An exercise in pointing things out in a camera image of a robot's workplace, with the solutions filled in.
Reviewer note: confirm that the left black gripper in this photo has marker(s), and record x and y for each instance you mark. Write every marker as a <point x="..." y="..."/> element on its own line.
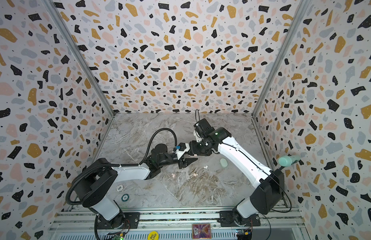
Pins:
<point x="179" y="159"/>

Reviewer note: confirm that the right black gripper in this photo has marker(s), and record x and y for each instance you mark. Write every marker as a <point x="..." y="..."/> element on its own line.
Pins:
<point x="192" y="147"/>

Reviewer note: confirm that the mint green earbud case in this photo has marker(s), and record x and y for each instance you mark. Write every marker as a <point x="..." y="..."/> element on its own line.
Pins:
<point x="223" y="163"/>

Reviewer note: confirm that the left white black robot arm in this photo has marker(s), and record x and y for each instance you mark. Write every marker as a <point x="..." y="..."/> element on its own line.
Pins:
<point x="90" y="188"/>

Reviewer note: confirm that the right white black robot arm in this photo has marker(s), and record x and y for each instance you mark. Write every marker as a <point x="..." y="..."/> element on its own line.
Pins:
<point x="268" y="184"/>

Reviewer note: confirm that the white poker chip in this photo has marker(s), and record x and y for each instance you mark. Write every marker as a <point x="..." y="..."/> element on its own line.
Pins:
<point x="119" y="188"/>

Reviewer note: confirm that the pink square card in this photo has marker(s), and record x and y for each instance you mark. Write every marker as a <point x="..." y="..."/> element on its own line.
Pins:
<point x="201" y="231"/>

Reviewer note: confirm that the yellow round sticker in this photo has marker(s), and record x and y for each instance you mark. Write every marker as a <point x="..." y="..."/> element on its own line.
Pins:
<point x="153" y="236"/>

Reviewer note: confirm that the mint green microphone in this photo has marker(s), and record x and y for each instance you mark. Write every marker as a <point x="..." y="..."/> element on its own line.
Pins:
<point x="285" y="162"/>

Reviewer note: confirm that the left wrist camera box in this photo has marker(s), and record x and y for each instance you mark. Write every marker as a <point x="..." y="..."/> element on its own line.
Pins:
<point x="181" y="150"/>

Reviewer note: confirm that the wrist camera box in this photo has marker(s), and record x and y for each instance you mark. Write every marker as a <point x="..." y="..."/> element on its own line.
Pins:
<point x="181" y="150"/>
<point x="202" y="129"/>

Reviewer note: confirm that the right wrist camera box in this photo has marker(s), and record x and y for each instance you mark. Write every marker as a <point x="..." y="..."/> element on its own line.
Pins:
<point x="202" y="129"/>

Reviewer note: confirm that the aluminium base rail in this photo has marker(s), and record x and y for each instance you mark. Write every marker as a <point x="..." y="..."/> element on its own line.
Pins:
<point x="176" y="224"/>

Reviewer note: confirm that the teal ring poker chip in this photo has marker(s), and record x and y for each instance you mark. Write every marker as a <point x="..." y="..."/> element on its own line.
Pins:
<point x="125" y="198"/>

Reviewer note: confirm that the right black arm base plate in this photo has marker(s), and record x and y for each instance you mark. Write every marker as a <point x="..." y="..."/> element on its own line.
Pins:
<point x="231" y="219"/>

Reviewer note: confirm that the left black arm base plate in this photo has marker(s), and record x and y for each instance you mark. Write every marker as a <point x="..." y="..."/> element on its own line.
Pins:
<point x="122" y="220"/>

